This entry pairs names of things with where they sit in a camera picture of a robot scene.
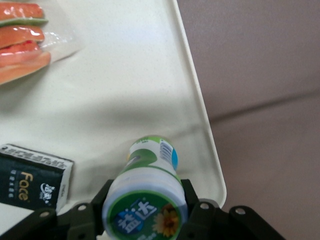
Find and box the wrapped triangle sandwich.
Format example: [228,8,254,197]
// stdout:
[0,0,84,87]

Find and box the beige serving tray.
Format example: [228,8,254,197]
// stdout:
[0,0,228,237]

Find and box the green gum bottle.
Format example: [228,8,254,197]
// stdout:
[101,134,189,240]

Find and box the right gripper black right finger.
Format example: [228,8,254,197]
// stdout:
[174,178,286,240]

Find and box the black Face tissue pack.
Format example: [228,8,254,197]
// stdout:
[0,143,75,216]

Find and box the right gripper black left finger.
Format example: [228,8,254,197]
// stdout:
[0,178,114,240]

